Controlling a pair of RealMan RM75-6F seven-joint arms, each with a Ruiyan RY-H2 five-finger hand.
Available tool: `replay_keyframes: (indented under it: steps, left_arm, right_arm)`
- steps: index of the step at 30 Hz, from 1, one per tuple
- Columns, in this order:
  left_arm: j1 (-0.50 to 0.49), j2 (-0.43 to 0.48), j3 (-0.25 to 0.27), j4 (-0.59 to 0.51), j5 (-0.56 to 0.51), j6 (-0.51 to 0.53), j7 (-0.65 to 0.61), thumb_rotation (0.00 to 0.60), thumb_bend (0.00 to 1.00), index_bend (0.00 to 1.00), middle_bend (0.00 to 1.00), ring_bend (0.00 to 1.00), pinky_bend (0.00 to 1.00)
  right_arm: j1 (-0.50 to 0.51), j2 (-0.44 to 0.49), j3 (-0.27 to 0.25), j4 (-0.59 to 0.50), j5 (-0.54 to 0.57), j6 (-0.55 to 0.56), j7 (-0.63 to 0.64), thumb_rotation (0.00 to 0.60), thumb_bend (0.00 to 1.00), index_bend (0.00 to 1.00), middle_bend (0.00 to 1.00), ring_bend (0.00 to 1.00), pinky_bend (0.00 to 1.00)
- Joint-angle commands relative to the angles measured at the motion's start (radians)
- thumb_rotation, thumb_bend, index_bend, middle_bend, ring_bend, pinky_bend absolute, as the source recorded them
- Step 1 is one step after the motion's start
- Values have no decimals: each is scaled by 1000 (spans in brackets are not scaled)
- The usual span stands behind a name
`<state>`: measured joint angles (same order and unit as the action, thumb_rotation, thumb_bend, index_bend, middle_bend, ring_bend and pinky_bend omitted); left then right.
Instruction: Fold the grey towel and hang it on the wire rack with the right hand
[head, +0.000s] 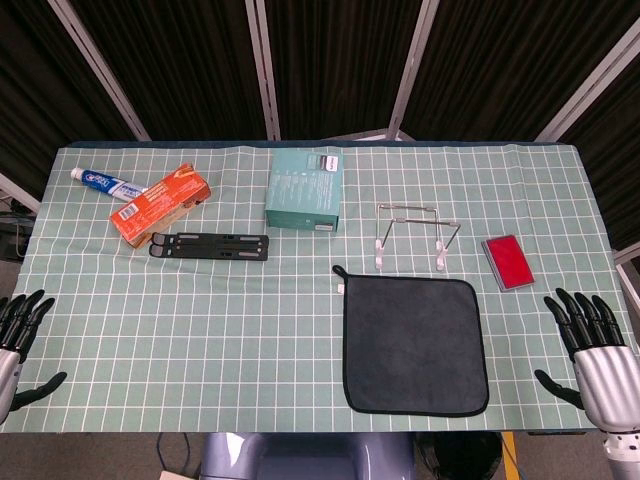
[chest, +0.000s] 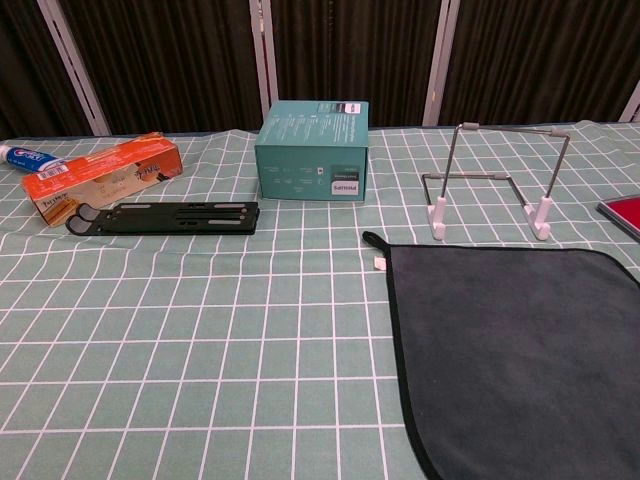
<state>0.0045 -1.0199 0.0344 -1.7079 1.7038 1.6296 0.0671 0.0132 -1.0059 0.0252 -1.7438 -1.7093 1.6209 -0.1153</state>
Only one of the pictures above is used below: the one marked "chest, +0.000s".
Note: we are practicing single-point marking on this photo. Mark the blue black cloth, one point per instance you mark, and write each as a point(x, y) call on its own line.
point(500, 350)

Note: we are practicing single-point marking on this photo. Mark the teal cardboard box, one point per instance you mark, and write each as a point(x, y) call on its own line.
point(300, 150)

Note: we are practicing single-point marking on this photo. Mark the black folding laptop stand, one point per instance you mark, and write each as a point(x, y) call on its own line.
point(175, 220)

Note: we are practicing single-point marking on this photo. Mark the green checked tablecloth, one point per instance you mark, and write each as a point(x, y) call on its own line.
point(200, 350)

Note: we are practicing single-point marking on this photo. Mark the orange carton box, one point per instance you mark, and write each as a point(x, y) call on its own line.
point(100, 175)

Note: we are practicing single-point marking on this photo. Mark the black folding partition screen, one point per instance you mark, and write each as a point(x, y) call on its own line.
point(175, 60)

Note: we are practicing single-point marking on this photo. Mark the white blue toothpaste tube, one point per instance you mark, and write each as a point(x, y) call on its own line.
point(25, 157)

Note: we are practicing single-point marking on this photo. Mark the red pad in grey frame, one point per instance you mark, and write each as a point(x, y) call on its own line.
point(625, 210)

